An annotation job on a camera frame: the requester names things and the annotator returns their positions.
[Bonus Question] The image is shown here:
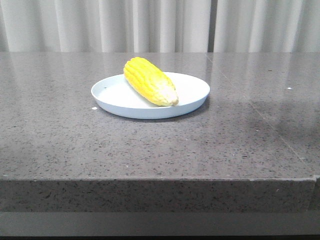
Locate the yellow corn cob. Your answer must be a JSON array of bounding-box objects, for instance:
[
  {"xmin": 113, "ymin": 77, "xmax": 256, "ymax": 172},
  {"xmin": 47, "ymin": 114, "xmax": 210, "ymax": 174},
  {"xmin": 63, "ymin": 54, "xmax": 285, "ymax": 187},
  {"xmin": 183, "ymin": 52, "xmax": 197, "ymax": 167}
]
[{"xmin": 123, "ymin": 57, "xmax": 179, "ymax": 107}]

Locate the grey pleated curtain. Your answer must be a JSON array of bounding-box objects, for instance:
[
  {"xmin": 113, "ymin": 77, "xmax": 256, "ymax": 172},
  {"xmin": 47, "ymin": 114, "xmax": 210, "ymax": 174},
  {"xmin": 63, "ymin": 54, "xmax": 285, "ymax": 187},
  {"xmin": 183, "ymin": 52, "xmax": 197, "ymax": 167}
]
[{"xmin": 0, "ymin": 0, "xmax": 320, "ymax": 53}]

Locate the white round plate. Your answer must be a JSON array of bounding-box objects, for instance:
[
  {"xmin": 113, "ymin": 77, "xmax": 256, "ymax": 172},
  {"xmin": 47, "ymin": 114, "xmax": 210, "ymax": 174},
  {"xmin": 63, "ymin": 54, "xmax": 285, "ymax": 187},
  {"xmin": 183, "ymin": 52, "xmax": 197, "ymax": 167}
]
[{"xmin": 91, "ymin": 72, "xmax": 210, "ymax": 120}]

